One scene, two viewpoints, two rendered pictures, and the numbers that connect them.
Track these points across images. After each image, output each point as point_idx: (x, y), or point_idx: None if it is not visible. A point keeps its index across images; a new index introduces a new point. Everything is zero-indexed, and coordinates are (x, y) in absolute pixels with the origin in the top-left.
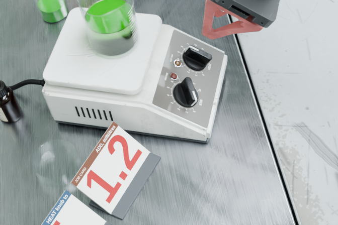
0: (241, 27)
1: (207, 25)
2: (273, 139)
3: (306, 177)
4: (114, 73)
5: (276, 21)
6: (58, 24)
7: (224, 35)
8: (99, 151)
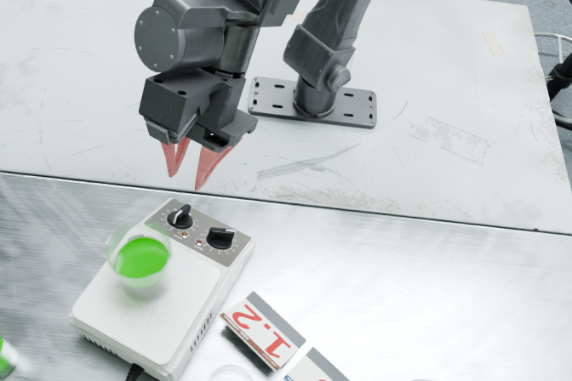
0: (228, 151)
1: (203, 178)
2: (265, 197)
3: (308, 188)
4: (191, 287)
5: (140, 150)
6: (20, 360)
7: (211, 173)
8: (248, 337)
